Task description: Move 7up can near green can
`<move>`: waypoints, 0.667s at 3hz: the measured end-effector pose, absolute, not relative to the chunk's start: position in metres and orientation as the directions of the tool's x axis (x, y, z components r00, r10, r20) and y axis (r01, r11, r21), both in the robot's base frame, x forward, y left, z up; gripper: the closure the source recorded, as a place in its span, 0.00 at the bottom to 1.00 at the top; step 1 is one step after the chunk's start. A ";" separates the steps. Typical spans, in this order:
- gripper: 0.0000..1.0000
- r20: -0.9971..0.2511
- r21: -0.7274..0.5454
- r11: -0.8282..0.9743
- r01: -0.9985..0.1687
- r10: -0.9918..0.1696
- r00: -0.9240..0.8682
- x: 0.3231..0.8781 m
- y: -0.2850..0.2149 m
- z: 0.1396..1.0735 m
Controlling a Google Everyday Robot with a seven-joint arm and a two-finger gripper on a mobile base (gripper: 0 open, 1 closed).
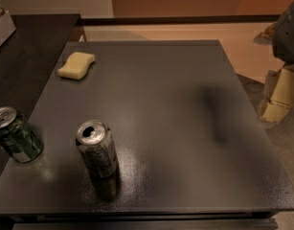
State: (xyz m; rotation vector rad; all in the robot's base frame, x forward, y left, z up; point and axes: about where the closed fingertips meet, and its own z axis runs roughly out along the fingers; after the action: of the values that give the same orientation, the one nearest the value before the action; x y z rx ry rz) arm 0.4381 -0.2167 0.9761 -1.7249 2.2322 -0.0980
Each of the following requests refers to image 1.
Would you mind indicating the yellow sponge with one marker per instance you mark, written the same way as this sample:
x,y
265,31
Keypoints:
x,y
76,66

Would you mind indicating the white box on counter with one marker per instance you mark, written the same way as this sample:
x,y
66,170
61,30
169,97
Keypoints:
x,y
7,27

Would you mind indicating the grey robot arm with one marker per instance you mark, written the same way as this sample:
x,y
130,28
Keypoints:
x,y
283,38

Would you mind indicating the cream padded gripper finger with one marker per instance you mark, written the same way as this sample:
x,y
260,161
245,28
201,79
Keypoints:
x,y
282,99

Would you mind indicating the silver 7up can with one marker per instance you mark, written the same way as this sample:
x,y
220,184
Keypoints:
x,y
95,143

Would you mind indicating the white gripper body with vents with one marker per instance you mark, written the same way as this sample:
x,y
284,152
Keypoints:
x,y
287,37

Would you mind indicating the green soda can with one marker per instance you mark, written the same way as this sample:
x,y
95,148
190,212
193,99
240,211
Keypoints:
x,y
17,138

